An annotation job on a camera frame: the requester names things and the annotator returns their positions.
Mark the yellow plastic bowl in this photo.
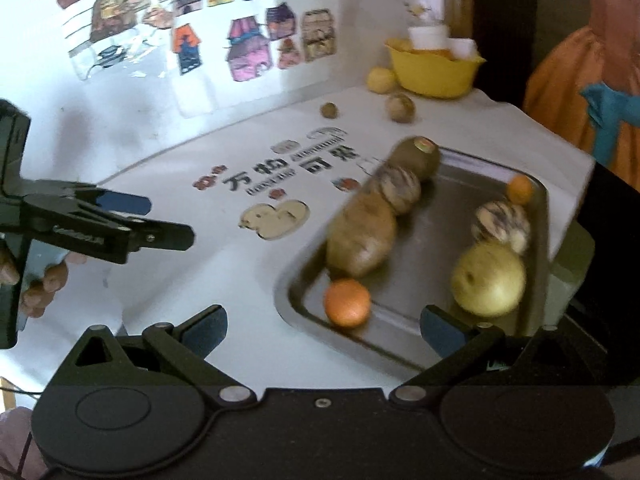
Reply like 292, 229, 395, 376
384, 37, 487, 100

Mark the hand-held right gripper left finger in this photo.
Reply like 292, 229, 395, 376
62, 304, 258, 405

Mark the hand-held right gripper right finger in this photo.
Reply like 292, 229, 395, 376
389, 304, 608, 406

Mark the green-brown oval fruit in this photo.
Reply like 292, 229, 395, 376
387, 136, 442, 181

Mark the metal tray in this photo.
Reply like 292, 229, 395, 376
274, 146, 551, 376

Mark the person's left hand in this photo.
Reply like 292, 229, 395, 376
0, 246, 88, 319

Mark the small striped pepino melon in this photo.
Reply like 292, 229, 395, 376
385, 92, 416, 123

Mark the cluster of paper house drawings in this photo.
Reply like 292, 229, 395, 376
52, 0, 401, 83

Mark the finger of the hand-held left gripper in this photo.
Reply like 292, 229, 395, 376
21, 194, 196, 265
22, 180, 152, 217

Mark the white lidded jar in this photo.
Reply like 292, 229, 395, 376
407, 25, 451, 52

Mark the green pear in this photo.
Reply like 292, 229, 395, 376
451, 242, 527, 317

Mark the pink clothing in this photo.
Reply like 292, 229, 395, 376
0, 406, 47, 480

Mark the green-brown mango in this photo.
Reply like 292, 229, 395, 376
325, 195, 398, 278

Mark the small orange citrus fruit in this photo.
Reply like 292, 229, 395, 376
323, 278, 372, 329
506, 174, 535, 206

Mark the yellow lemon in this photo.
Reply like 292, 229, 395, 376
366, 66, 398, 95

